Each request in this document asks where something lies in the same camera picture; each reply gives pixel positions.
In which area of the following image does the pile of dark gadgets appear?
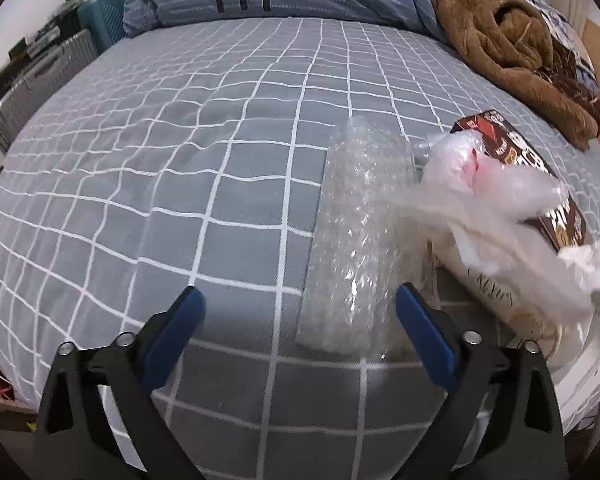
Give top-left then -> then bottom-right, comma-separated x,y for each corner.
0,7 -> 88,96

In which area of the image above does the grey suitcase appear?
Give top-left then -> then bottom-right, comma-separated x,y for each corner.
0,29 -> 101,153

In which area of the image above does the white plastic bag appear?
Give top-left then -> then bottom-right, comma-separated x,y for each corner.
380,130 -> 593,321

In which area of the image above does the brown fleece blanket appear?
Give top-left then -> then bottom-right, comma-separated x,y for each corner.
412,0 -> 600,151

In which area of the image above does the teal plastic basket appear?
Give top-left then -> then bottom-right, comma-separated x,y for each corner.
77,0 -> 131,56

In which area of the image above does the bed with grey checked sheet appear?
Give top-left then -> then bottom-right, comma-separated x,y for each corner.
0,15 -> 600,471

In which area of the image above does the cream paper bag with twine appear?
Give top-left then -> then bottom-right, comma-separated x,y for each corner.
427,240 -> 566,356

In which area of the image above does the brown snack box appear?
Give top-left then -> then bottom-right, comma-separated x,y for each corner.
450,110 -> 588,251

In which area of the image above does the printed pillow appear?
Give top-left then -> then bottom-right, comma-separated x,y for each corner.
517,0 -> 598,91

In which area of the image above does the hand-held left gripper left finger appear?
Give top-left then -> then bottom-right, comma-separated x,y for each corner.
32,285 -> 206,480

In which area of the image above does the clear bubble wrap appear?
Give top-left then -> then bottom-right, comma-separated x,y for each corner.
295,116 -> 423,356

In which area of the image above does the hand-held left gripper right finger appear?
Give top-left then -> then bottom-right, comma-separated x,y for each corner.
395,282 -> 571,480

